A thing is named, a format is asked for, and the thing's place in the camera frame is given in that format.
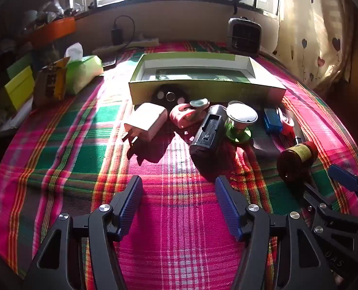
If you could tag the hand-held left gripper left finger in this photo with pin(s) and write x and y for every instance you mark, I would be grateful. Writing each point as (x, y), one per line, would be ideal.
(130, 205)

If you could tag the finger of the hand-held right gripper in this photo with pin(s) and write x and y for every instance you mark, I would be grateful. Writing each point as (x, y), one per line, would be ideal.
(310, 195)
(343, 177)

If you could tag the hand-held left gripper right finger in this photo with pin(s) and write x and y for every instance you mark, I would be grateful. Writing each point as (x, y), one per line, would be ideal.
(227, 208)

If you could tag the brown bottle with red cap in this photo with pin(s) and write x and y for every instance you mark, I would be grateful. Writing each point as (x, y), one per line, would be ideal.
(297, 157)

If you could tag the black folding knife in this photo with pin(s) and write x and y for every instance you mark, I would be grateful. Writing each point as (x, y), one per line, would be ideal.
(298, 134)

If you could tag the black battery case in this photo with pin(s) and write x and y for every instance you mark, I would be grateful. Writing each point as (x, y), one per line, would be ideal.
(207, 136)

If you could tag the blue transparent box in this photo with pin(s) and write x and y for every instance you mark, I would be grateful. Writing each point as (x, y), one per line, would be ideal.
(272, 122)

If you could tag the white charger plug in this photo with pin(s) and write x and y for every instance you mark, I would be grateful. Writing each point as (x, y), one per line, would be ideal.
(147, 120)

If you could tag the green knob with white top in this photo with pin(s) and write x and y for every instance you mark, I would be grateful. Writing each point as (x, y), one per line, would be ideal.
(241, 114)

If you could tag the black round disc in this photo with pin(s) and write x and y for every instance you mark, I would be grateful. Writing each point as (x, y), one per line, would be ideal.
(170, 96)

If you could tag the green cardboard box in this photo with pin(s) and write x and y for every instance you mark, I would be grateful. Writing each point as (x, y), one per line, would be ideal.
(197, 92)

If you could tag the plaid blanket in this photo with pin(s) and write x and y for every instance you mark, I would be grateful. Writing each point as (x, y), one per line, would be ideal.
(173, 163)

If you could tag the green tissue pack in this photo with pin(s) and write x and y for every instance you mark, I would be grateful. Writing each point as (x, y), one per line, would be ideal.
(82, 72)

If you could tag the black phone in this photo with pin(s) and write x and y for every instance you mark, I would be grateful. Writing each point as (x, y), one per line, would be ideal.
(109, 62)

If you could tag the yellow snack packet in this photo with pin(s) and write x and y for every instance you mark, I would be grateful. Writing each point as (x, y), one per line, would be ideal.
(50, 81)

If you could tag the heart print curtain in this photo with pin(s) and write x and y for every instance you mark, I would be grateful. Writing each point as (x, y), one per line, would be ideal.
(318, 21)

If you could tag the yellow-green box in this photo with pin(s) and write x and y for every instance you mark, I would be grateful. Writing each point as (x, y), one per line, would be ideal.
(18, 89)

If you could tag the white power strip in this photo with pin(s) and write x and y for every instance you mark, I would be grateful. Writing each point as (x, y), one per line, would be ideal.
(145, 42)

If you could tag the small grey heater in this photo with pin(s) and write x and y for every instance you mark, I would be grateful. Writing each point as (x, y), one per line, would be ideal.
(244, 36)

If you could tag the pile of mixed clutter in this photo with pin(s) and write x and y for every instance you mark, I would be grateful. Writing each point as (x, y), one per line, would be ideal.
(46, 12)

